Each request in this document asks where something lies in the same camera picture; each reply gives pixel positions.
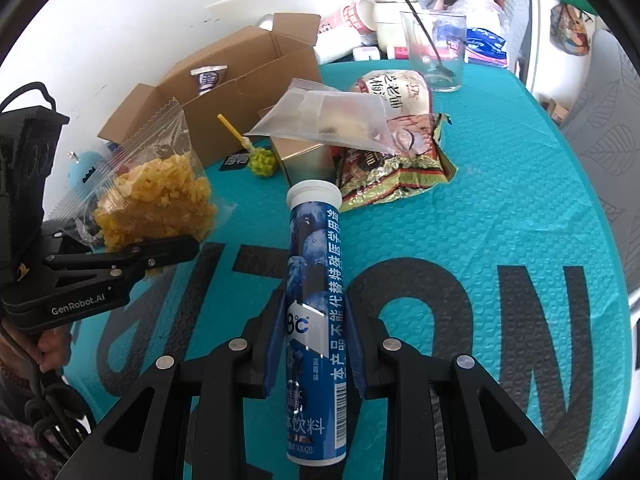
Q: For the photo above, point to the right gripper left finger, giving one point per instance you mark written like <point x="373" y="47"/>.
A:
<point x="188" y="412"/>

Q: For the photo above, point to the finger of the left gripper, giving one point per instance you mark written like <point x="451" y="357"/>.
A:
<point x="134" y="258"/>

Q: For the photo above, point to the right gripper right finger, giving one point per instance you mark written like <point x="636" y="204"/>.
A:
<point x="440" y="411"/>

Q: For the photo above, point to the yellow crisps clear bag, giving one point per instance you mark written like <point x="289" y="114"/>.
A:
<point x="153" y="187"/>

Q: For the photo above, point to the blue tablet tube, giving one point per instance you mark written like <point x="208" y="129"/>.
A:
<point x="315" y="327"/>

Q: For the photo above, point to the green candy yellow stick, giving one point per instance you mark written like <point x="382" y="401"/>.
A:
<point x="261" y="161"/>

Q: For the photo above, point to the gold window box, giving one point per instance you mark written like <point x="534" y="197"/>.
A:
<point x="304" y="160"/>

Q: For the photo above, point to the purple silver snack packet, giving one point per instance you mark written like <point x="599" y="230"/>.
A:
<point x="208" y="77"/>

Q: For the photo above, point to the frosted zip bag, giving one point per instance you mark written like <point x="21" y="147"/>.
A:
<point x="309" y="111"/>

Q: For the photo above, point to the green brown nut bag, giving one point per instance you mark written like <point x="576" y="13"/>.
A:
<point x="366" y="178"/>

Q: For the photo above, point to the white red plum soup bag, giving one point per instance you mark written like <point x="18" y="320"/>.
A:
<point x="405" y="90"/>

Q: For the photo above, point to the person's left hand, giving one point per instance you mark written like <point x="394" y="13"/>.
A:
<point x="50" y="352"/>

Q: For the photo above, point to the light blue robot figure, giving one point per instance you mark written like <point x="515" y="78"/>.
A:
<point x="82" y="166"/>

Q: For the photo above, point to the teal printed table mat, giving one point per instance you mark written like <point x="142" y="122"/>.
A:
<point x="512" y="261"/>

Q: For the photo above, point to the brown cardboard box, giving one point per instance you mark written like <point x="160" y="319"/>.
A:
<point x="261" y="66"/>

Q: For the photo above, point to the white foam board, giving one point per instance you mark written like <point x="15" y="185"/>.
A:
<point x="249" y="12"/>

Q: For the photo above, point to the white paper roll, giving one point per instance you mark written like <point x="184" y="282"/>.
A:
<point x="333" y="45"/>

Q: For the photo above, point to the white charger cube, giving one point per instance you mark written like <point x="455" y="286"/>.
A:
<point x="366" y="53"/>

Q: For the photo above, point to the pink panda paper cups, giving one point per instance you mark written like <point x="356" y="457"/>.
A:
<point x="354" y="18"/>

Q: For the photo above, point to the grey leaf pattern sofa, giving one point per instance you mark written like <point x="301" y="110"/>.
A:
<point x="603" y="131"/>

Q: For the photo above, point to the black spoon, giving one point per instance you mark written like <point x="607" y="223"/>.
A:
<point x="441" y="68"/>

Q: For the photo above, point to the clear drinking glass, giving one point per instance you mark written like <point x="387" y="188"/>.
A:
<point x="448" y="31"/>

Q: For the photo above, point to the cream water jug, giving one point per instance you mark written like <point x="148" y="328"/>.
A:
<point x="389" y="24"/>

